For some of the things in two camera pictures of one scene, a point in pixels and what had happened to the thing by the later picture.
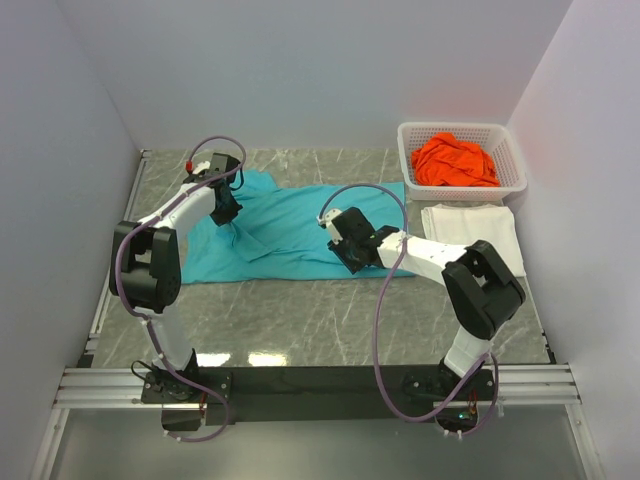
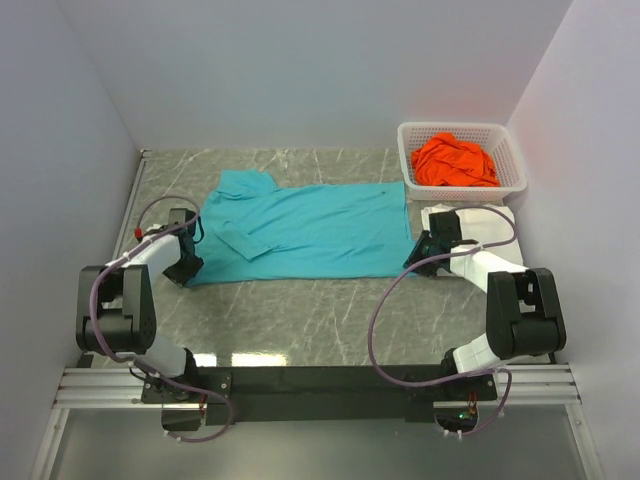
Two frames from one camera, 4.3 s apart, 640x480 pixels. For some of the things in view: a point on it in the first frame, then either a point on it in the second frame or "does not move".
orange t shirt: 445,159 does not move
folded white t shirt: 467,223 does not move
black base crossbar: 321,393 does not move
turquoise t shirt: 278,236 does not move
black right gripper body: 345,250 to 424,248
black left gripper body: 226,212 to 185,269
